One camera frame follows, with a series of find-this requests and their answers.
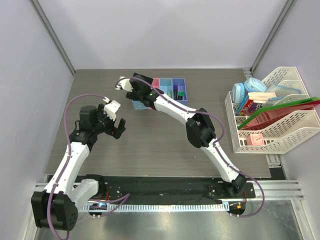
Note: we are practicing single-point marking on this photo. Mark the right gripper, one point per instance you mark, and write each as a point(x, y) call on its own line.
point(132, 95)

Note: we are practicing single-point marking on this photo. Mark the pink eraser block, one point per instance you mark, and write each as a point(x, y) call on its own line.
point(255, 139)

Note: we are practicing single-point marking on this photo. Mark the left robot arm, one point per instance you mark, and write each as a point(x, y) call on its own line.
point(57, 206)

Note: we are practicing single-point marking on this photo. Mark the light blue box middle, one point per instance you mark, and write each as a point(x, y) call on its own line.
point(166, 84)

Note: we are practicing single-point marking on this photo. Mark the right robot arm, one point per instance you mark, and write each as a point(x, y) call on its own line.
point(200, 130)

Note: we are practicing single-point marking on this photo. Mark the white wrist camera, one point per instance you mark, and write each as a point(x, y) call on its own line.
point(110, 108)
point(124, 84)

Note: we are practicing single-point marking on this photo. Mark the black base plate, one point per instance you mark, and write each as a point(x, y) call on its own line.
point(141, 187)

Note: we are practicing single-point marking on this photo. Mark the light blue box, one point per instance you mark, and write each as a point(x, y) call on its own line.
point(166, 84)
point(137, 105)

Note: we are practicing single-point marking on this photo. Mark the pink plastic box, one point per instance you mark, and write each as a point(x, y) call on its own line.
point(155, 83)

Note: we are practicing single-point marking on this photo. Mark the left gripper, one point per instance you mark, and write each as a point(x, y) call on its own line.
point(117, 132)

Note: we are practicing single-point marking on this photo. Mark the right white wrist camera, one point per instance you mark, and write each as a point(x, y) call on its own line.
point(124, 84)

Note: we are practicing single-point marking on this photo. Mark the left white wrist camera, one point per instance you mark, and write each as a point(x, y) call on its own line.
point(110, 108)

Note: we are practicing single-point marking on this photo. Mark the green capped black highlighter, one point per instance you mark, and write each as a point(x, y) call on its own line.
point(180, 96)

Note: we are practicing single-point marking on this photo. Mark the white mesh basket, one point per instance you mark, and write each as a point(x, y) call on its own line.
point(239, 137)

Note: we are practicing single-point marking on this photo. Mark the wooden stick bundle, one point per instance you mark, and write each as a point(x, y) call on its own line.
point(261, 97)

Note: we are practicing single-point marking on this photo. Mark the white mesh file rack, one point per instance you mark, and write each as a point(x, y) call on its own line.
point(296, 127)

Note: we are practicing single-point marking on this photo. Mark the purple plastic box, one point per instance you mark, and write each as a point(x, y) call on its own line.
point(181, 83)

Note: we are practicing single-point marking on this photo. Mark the light blue box left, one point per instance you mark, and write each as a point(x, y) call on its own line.
point(137, 105)

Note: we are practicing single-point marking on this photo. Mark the purple capped black highlighter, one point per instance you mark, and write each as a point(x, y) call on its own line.
point(175, 92)

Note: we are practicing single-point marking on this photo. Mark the green utility knife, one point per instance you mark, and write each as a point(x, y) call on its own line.
point(170, 94)

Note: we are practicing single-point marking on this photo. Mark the white slotted cable duct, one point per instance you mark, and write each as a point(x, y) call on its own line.
point(129, 208)

